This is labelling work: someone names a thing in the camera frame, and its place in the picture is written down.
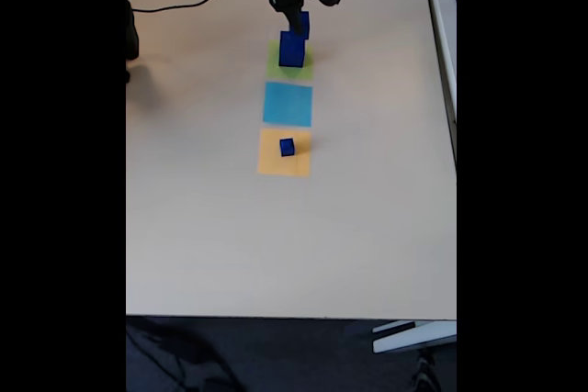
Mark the medium blue cube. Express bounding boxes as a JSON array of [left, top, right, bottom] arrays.
[[288, 10, 311, 40]]

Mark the large blue cube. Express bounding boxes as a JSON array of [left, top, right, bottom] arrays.
[[278, 30, 307, 68]]

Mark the green paper square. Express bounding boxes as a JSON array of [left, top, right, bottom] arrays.
[[266, 39, 316, 80]]

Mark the light blue paper square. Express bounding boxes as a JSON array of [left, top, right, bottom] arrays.
[[261, 81, 313, 129]]

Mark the orange paper square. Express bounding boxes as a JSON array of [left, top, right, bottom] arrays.
[[256, 128, 312, 177]]

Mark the white side desk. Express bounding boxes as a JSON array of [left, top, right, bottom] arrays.
[[421, 0, 458, 173]]

